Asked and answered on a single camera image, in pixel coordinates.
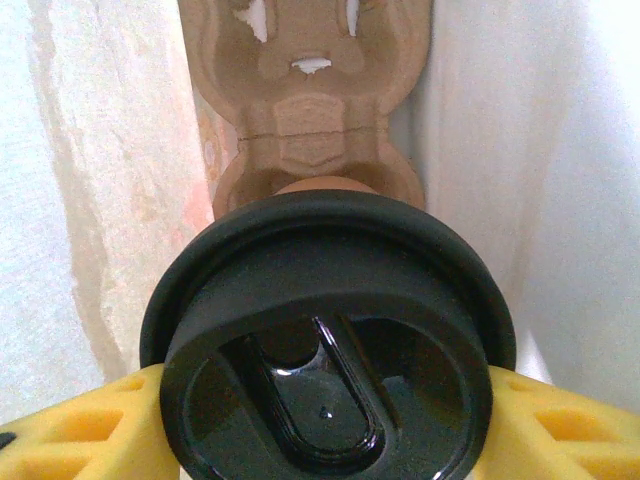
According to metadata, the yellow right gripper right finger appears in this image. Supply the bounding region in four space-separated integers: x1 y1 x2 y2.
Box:
472 364 640 480

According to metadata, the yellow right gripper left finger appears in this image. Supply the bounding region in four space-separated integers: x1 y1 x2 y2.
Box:
0 362 184 480

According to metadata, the black plastic cup lid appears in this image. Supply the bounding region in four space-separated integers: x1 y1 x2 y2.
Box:
139 191 516 480

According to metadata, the brown paper coffee cup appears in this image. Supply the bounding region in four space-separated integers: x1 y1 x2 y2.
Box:
276 174 372 200

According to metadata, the brown pulp cup carrier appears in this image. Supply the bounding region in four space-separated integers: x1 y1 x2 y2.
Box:
182 0 432 221

